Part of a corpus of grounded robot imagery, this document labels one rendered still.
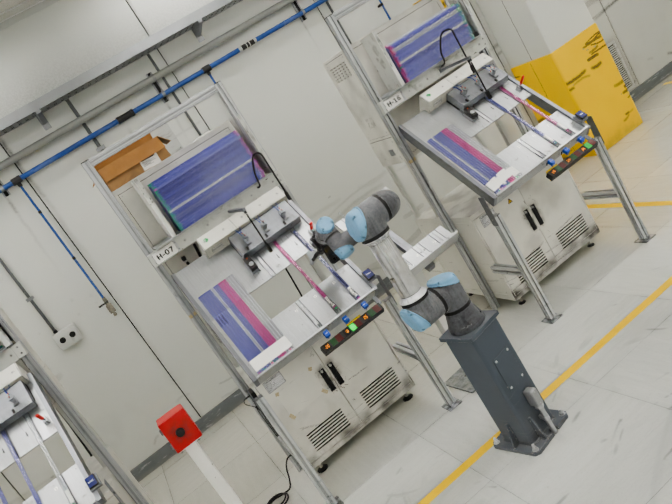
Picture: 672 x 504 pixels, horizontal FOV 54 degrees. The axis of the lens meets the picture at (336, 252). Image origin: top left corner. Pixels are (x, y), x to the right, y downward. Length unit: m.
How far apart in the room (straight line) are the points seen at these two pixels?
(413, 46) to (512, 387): 1.93
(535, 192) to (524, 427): 1.56
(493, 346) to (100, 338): 2.94
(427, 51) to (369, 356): 1.67
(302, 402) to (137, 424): 1.85
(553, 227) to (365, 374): 1.38
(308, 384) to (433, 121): 1.56
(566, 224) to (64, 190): 3.17
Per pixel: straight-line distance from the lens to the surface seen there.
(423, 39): 3.81
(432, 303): 2.52
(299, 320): 3.03
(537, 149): 3.61
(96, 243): 4.75
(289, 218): 3.26
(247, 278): 3.19
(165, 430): 3.05
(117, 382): 4.87
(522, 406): 2.78
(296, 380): 3.33
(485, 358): 2.63
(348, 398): 3.44
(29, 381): 3.32
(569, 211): 4.04
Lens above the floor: 1.64
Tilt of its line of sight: 13 degrees down
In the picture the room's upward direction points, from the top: 32 degrees counter-clockwise
